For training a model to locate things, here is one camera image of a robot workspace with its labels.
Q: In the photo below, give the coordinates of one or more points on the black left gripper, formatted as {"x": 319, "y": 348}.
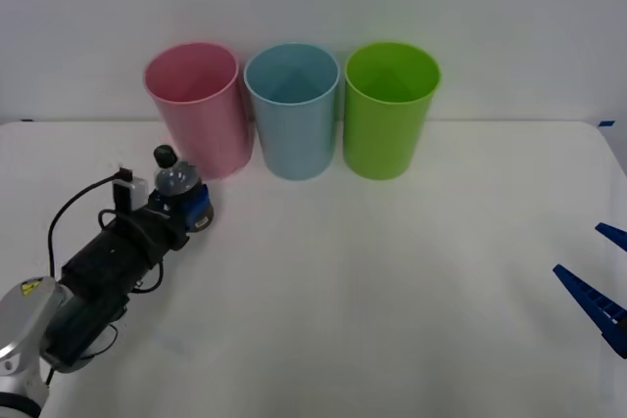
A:
{"x": 115, "y": 254}

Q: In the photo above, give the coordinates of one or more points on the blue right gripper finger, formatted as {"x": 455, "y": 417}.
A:
{"x": 614, "y": 236}
{"x": 595, "y": 305}

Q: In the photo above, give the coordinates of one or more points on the clear bottle with dark cap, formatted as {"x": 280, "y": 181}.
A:
{"x": 176, "y": 179}

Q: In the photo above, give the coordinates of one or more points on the silver and black left arm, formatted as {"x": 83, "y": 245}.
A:
{"x": 29, "y": 320}

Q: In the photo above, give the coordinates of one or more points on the pink plastic bin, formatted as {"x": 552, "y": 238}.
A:
{"x": 215, "y": 134}

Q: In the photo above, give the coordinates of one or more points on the pale blue plastic bin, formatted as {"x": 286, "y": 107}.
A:
{"x": 299, "y": 139}

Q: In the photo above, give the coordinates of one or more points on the green plastic bin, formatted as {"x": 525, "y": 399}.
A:
{"x": 382, "y": 139}

